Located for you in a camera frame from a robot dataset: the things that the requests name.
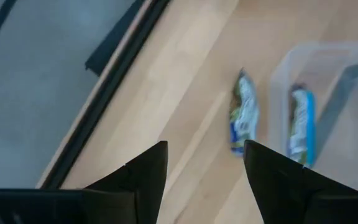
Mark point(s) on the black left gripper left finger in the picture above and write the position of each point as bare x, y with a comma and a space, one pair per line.
148, 186

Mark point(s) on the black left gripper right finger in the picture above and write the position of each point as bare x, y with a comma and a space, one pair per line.
275, 186

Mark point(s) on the blue white green granola bar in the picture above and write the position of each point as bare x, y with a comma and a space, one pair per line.
244, 115

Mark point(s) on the clear plastic container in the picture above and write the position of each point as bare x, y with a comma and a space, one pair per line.
346, 155

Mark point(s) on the black flat strip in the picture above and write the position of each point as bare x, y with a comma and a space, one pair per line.
113, 43

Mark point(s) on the black table frame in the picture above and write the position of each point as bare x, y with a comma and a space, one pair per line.
104, 102

